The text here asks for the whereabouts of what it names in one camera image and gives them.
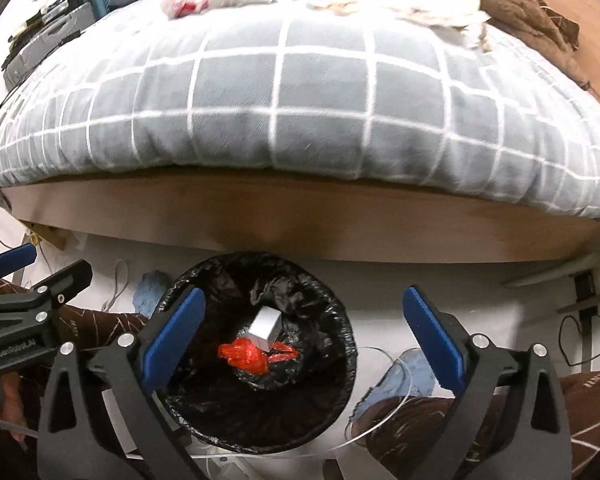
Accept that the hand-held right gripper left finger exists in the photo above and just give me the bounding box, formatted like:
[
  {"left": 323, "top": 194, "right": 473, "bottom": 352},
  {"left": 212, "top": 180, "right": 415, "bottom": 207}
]
[{"left": 36, "top": 287, "right": 207, "bottom": 480}]

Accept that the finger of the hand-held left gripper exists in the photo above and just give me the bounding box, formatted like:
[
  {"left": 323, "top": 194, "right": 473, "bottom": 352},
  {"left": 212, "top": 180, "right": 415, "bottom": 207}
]
[
  {"left": 0, "top": 242, "right": 38, "bottom": 281},
  {"left": 0, "top": 259, "right": 94, "bottom": 333}
]

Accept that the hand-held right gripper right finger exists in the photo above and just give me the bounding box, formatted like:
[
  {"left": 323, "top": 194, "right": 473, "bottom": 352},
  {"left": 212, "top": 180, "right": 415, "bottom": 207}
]
[{"left": 402, "top": 285, "right": 573, "bottom": 480}]

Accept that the red plastic wrapper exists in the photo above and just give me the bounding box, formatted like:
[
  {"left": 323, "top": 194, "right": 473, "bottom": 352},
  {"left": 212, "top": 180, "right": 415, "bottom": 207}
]
[{"left": 217, "top": 337, "right": 298, "bottom": 376}]

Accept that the black-lined trash bin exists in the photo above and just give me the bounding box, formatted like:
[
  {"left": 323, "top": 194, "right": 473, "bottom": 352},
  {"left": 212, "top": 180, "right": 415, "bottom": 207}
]
[{"left": 152, "top": 252, "right": 358, "bottom": 453}]

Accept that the small silver box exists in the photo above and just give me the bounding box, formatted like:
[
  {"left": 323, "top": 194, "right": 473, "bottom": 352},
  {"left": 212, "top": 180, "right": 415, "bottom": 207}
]
[{"left": 237, "top": 306, "right": 285, "bottom": 352}]

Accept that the person's left hand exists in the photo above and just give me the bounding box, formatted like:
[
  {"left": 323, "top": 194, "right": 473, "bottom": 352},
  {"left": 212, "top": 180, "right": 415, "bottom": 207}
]
[{"left": 0, "top": 375, "right": 31, "bottom": 443}]

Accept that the clear thin tube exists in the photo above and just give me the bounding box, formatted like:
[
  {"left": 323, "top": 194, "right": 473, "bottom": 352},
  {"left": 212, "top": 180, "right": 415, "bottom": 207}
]
[{"left": 330, "top": 345, "right": 418, "bottom": 453}]

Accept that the blue slipper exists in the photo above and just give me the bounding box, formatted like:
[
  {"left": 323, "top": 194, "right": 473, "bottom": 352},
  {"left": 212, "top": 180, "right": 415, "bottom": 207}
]
[
  {"left": 352, "top": 350, "right": 438, "bottom": 423},
  {"left": 132, "top": 270, "right": 170, "bottom": 317}
]

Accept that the person's left leg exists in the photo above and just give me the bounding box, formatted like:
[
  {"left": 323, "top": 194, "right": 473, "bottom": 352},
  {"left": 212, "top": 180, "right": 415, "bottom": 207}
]
[{"left": 0, "top": 280, "right": 151, "bottom": 376}]

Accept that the person's leg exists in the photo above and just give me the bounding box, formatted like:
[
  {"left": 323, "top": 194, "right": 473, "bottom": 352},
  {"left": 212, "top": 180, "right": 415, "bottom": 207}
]
[
  {"left": 365, "top": 372, "right": 600, "bottom": 480},
  {"left": 0, "top": 280, "right": 151, "bottom": 376}
]

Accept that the black power adapter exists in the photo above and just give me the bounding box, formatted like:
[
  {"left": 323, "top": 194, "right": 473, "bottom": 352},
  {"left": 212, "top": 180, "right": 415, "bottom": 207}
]
[{"left": 572, "top": 271, "right": 597, "bottom": 302}]

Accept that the person's right leg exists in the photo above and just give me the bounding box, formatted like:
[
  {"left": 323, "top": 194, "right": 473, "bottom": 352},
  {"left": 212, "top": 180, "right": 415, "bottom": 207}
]
[{"left": 365, "top": 372, "right": 600, "bottom": 480}]

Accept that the grey suitcase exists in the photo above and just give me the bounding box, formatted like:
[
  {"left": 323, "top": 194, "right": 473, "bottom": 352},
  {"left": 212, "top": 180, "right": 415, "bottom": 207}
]
[{"left": 2, "top": 2, "right": 98, "bottom": 88}]

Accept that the grey checked bed sheet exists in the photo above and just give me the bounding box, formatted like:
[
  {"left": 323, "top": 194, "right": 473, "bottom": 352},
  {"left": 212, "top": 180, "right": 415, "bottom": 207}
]
[{"left": 0, "top": 0, "right": 600, "bottom": 221}]

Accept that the clear bag with red contents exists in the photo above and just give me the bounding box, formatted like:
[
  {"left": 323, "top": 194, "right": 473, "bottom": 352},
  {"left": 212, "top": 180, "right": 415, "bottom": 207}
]
[{"left": 160, "top": 0, "right": 216, "bottom": 21}]

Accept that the crumpled white plastic bag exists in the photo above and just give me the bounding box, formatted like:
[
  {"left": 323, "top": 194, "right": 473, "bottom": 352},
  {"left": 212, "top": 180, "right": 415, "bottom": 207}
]
[{"left": 310, "top": 0, "right": 491, "bottom": 51}]

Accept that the brown fleece garment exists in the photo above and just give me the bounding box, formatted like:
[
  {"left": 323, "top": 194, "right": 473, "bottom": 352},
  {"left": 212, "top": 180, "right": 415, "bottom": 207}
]
[{"left": 460, "top": 0, "right": 593, "bottom": 88}]

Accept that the wooden board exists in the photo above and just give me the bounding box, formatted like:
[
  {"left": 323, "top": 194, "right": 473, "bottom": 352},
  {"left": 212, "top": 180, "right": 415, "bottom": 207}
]
[{"left": 532, "top": 0, "right": 600, "bottom": 123}]

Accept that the black floor cable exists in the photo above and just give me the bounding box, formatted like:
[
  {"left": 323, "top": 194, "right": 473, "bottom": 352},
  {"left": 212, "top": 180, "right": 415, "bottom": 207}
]
[{"left": 557, "top": 310, "right": 600, "bottom": 367}]

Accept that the wooden bed frame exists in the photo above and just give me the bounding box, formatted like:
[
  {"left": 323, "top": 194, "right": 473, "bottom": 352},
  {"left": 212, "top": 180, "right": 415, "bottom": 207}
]
[{"left": 0, "top": 165, "right": 600, "bottom": 266}]

